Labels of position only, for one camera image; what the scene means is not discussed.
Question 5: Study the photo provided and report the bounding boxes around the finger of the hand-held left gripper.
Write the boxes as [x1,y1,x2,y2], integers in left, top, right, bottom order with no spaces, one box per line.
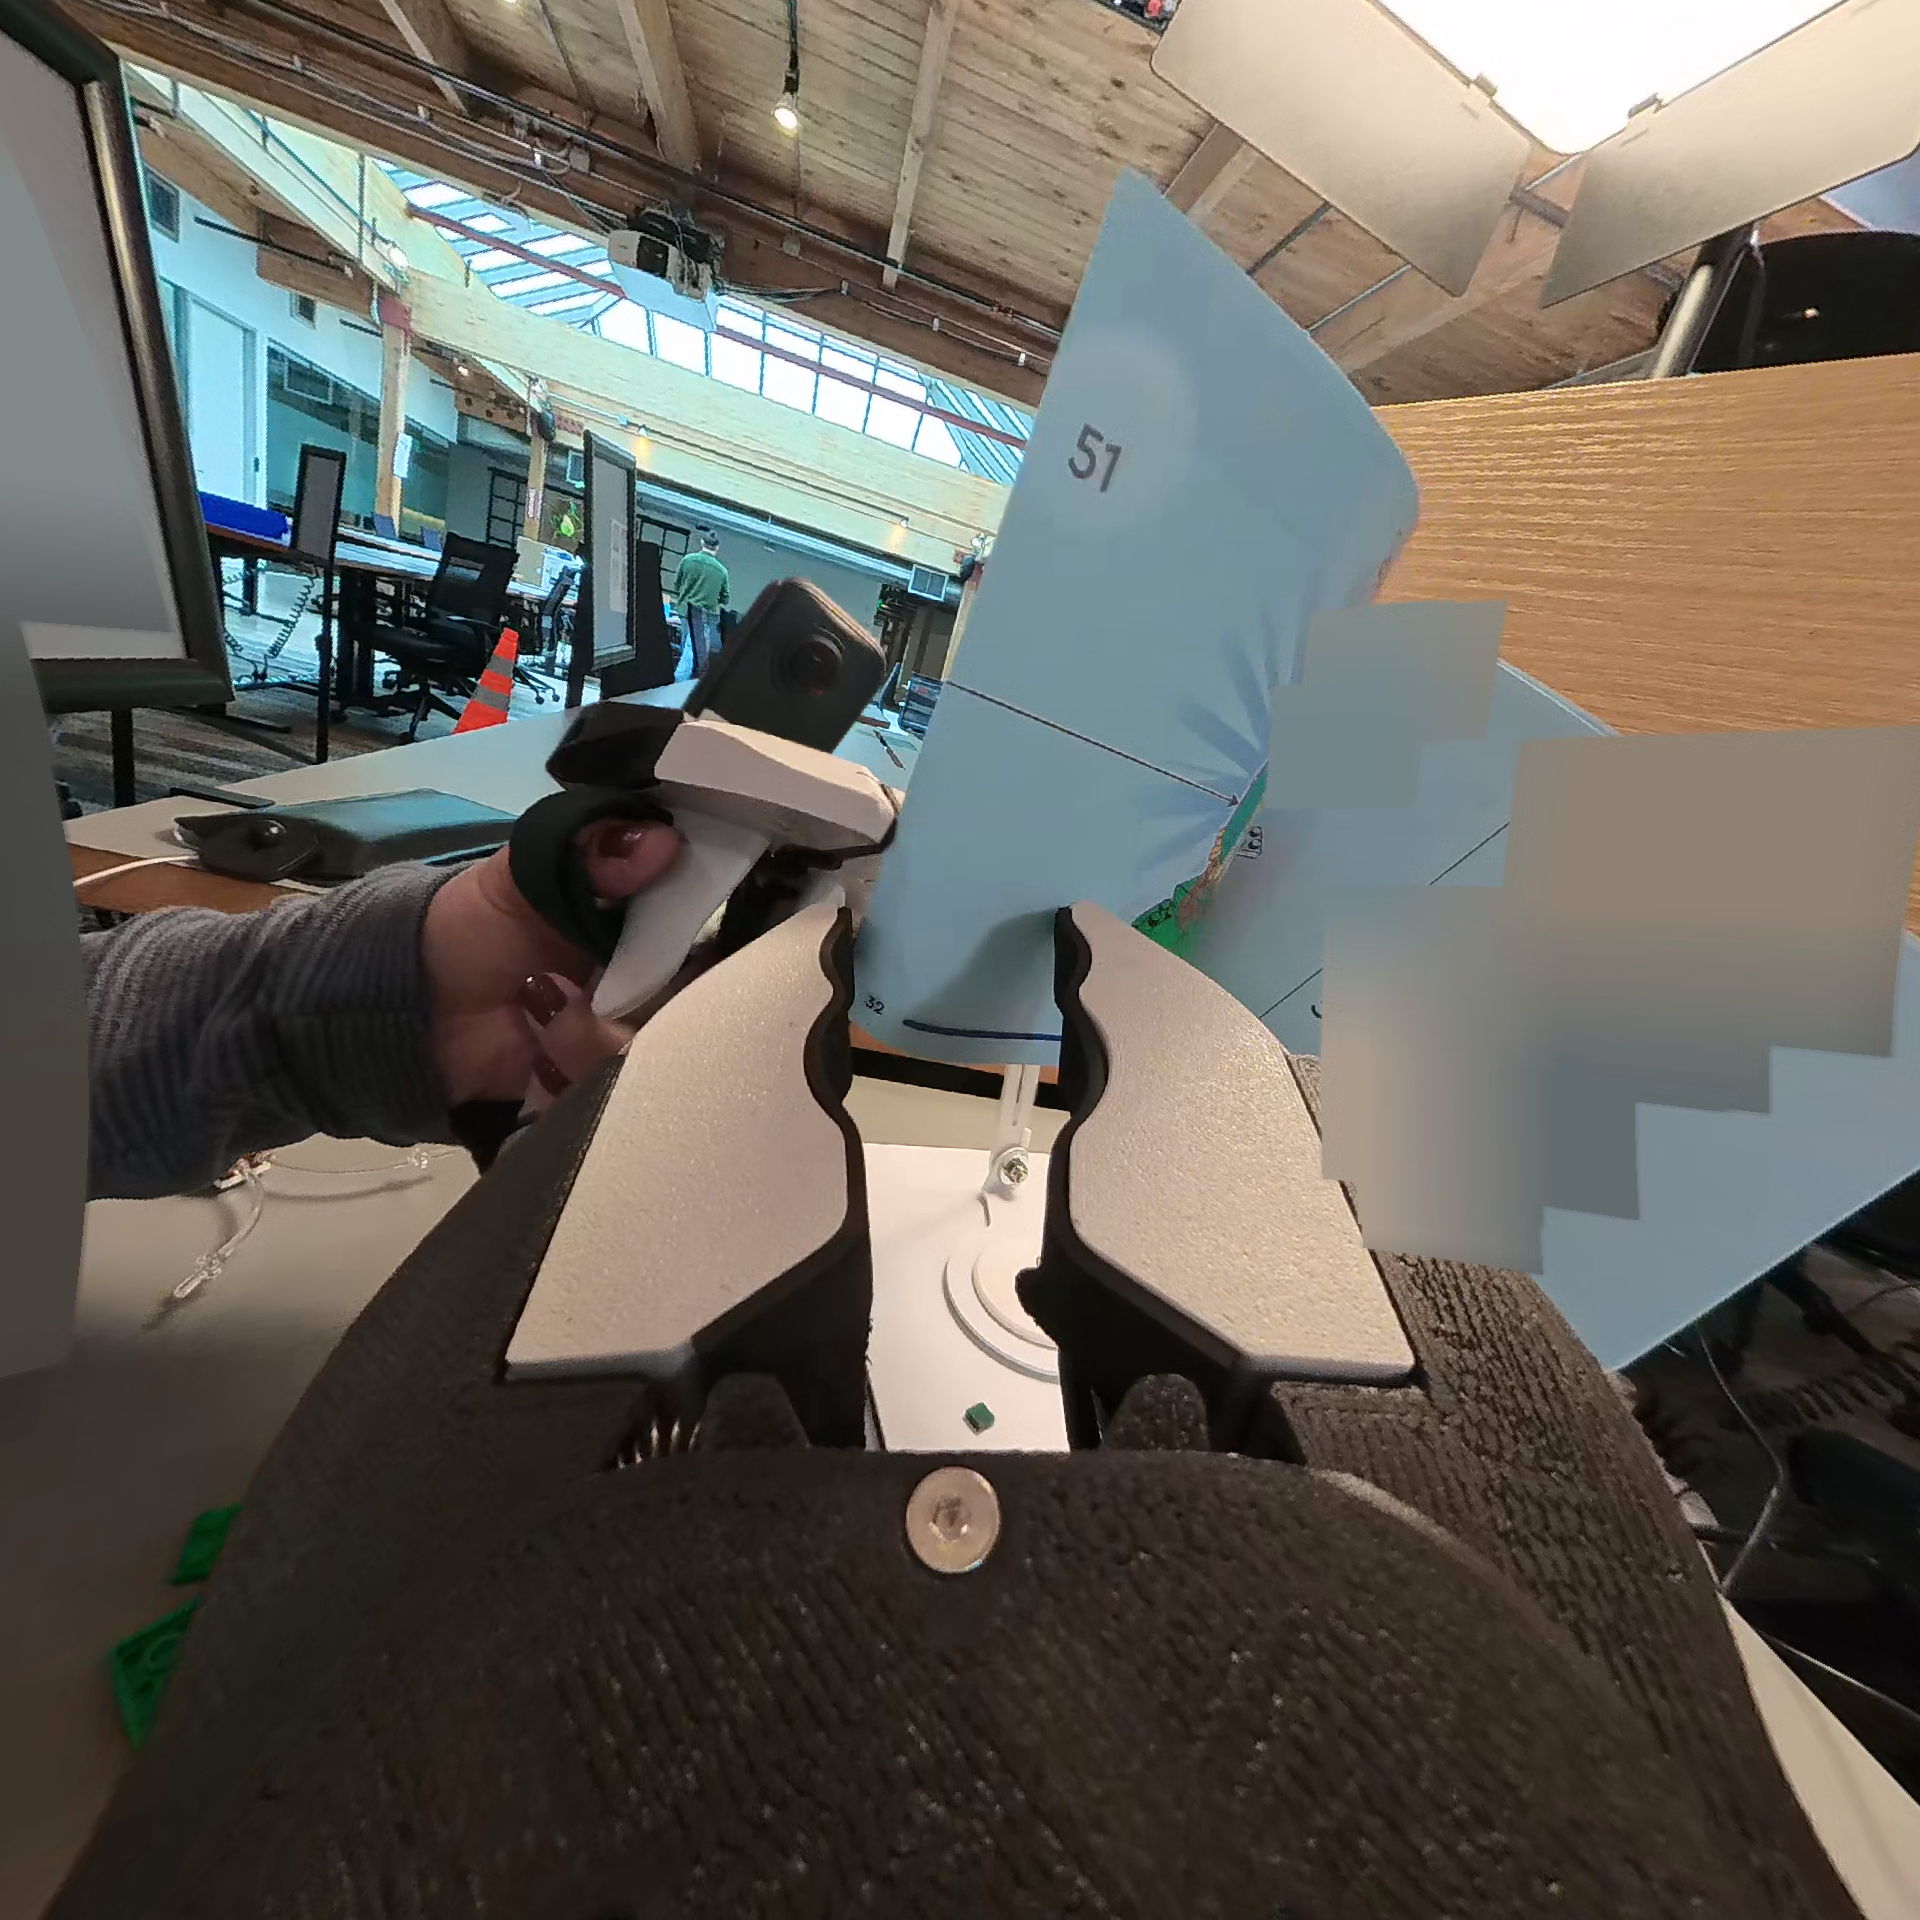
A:
[657,721,902,859]

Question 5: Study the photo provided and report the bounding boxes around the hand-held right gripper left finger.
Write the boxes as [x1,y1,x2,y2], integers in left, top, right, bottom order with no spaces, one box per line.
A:
[502,904,873,1385]

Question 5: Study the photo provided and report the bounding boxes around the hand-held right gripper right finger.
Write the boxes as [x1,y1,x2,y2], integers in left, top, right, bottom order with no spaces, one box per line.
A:
[1040,904,1421,1385]

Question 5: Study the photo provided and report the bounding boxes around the light blue instruction booklet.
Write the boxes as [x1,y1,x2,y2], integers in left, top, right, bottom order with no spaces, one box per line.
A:
[849,168,1920,1375]

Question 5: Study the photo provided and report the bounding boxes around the grey desk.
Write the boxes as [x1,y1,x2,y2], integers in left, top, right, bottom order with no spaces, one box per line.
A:
[0,681,1920,1920]

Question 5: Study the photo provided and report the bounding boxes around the person's left hand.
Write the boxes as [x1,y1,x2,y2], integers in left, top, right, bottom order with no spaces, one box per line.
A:
[424,820,692,1121]

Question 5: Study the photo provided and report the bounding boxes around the black monitor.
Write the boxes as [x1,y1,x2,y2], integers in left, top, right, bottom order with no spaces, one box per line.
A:
[286,442,349,567]
[574,431,642,702]

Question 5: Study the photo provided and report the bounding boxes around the orange traffic cone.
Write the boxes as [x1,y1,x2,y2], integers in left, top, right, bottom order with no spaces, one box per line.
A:
[452,625,526,736]

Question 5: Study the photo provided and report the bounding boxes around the black office chair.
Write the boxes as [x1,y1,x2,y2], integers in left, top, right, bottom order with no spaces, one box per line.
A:
[356,529,521,740]

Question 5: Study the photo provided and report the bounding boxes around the dark flat case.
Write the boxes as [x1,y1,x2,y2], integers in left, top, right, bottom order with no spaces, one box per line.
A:
[169,787,521,884]

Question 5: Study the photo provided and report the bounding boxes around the ceiling projector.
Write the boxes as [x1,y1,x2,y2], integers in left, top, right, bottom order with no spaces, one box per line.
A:
[604,209,725,328]

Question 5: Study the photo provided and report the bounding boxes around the green toy brick plate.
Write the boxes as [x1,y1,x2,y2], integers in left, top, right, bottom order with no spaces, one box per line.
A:
[102,1594,209,1754]

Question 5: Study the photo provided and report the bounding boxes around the large black-framed monitor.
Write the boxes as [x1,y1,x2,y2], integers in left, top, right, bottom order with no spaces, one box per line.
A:
[0,0,237,711]

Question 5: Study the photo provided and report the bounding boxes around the wooden book stand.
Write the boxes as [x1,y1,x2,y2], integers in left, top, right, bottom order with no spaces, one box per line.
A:
[1369,353,1920,945]

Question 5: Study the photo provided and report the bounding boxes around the bright ceiling light panel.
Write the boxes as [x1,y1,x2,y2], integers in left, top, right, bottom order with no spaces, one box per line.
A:
[1150,0,1920,314]

